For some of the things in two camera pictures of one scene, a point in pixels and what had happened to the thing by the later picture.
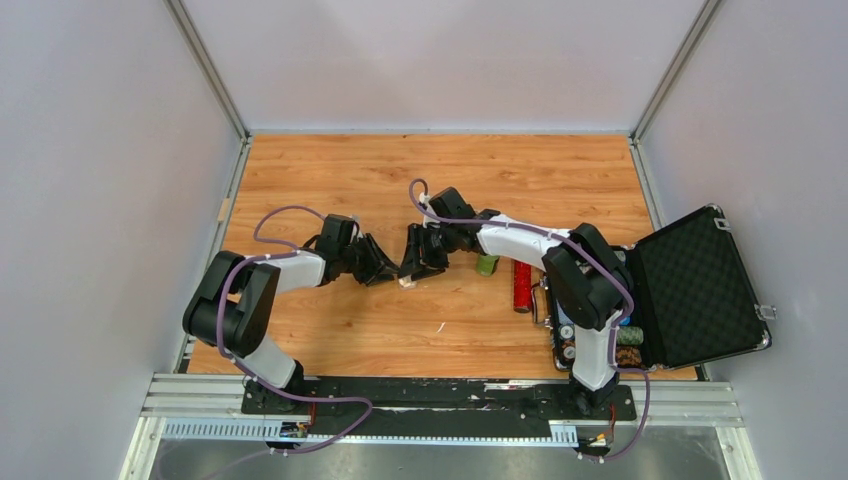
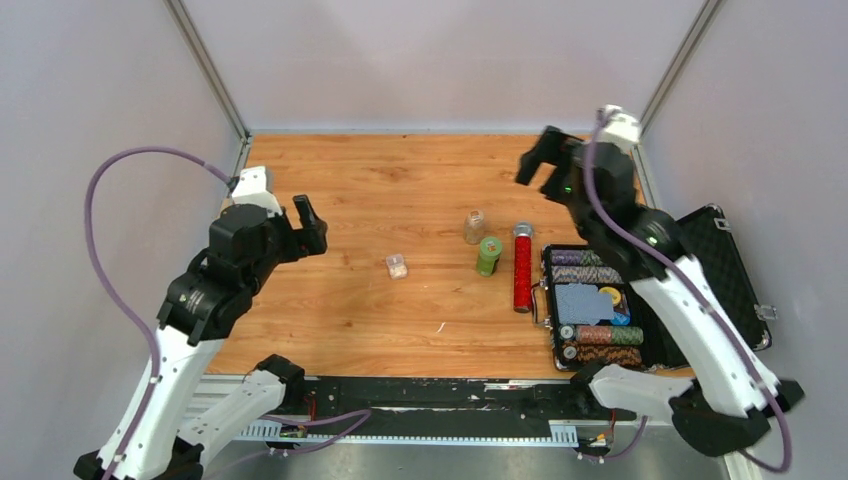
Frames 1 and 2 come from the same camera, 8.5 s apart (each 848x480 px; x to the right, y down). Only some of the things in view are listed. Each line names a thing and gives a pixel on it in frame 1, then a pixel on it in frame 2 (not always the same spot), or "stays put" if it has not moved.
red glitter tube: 522,286 stays put
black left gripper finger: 388,270 → 314,229
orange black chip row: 626,356 stays put
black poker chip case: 692,301 stays put
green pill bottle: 487,264 stays put
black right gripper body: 445,236 → 556,184
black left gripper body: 360,259 → 286,243
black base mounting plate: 437,406 stays put
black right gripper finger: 411,264 → 530,160
